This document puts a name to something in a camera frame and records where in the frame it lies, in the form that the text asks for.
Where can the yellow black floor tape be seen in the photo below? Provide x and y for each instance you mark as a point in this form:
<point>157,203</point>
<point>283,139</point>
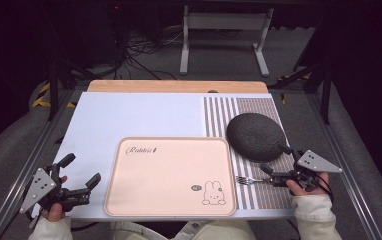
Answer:
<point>44,98</point>
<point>283,98</point>

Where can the silver metal fork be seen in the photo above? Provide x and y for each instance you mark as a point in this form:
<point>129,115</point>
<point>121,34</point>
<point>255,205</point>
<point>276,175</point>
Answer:
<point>247,180</point>

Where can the black stand legs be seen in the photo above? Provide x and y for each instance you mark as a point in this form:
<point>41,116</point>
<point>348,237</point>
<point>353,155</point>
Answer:
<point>54,86</point>
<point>325,90</point>

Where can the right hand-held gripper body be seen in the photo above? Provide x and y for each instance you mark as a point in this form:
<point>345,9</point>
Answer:
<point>315,162</point>

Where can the striped grey white mat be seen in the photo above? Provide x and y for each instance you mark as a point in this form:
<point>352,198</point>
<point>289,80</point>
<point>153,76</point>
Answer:
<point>265,196</point>

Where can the pale blue table mat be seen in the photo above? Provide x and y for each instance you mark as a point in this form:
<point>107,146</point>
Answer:
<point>129,113</point>

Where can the grey metal stand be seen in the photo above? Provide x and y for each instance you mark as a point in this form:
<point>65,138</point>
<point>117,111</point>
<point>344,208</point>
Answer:
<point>225,21</point>

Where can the dark grey round plate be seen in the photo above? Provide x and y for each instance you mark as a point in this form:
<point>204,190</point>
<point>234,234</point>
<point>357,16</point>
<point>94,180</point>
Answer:
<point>255,136</point>

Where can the person's light clothing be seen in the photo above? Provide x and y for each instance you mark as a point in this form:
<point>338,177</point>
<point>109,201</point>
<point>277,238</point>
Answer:
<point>212,231</point>

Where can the black equipment case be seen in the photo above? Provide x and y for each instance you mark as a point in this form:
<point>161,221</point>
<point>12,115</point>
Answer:
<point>105,33</point>

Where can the pink tray with rabbit print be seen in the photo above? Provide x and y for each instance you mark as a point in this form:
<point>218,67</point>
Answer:
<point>165,176</point>

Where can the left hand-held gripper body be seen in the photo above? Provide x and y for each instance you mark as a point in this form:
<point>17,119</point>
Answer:
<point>42,186</point>

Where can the aluminium frame rail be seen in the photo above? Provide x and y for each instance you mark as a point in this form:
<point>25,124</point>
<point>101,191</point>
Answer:
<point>29,166</point>
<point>345,166</point>

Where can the person's left hand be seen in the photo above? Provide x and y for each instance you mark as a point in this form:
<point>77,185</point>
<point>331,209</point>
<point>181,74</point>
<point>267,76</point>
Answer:
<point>55,212</point>

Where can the person's right hand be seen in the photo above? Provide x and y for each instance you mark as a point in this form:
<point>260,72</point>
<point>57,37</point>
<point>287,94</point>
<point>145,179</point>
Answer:
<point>299,190</point>

